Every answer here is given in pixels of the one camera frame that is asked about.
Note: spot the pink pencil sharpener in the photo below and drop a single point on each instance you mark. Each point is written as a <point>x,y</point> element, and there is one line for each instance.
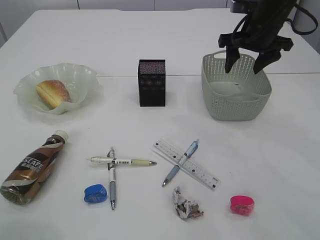
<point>242,205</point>

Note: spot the white beige-grip pen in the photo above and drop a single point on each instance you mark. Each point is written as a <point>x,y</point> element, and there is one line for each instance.
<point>120,161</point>

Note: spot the white grey-grip pen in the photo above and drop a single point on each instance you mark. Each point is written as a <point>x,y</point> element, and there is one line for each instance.
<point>112,184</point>

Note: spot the blue clip pen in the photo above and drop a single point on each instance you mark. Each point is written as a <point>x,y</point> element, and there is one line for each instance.
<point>186,155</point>

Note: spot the green plastic woven basket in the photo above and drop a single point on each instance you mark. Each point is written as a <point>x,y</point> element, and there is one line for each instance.
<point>239,95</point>

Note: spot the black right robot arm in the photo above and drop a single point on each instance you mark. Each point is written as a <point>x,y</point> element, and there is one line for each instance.
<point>258,32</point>

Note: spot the black mesh pen holder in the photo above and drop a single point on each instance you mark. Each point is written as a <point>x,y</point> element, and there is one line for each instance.
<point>152,82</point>

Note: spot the golden bread roll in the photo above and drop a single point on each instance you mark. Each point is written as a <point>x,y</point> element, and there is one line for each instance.
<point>53,92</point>

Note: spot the blue pencil sharpener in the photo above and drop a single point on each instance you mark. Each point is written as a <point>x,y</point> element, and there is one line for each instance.
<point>94,194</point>

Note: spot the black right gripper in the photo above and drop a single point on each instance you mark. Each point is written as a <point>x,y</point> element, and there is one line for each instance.
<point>257,32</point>

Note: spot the clear plastic ruler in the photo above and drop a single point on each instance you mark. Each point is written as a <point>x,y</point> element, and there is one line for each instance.
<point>190,166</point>

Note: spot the brown coffee bottle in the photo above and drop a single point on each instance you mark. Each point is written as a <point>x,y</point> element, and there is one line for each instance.
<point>25,181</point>

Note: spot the green wavy glass plate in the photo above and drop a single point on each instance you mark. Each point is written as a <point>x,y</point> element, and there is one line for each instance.
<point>80,81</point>

